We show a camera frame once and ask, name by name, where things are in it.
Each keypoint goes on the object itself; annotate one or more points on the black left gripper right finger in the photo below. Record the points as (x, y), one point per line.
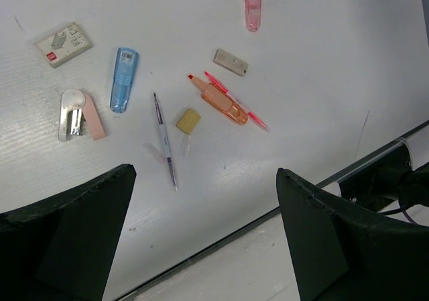
(341, 251)

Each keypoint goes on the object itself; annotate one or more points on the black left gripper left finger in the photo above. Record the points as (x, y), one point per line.
(62, 247)

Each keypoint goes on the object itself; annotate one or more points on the red highlighter pen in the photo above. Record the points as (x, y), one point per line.
(227, 92)

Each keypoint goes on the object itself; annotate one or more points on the pink mini stapler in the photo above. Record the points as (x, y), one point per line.
(77, 106)

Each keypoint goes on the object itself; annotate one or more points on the clear small pen cap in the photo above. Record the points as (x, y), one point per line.
(185, 146)

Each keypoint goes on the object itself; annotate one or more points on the tan yellow eraser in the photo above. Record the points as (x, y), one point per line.
(188, 121)

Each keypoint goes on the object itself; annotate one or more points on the blue correction tape dispenser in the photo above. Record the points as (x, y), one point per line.
(124, 73)

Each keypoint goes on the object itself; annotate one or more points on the orange correction tape dispenser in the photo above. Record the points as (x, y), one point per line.
(220, 101)

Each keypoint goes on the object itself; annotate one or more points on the white staple box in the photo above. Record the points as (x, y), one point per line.
(63, 45)

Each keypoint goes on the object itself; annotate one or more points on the grey white eraser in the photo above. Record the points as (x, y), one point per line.
(230, 62)

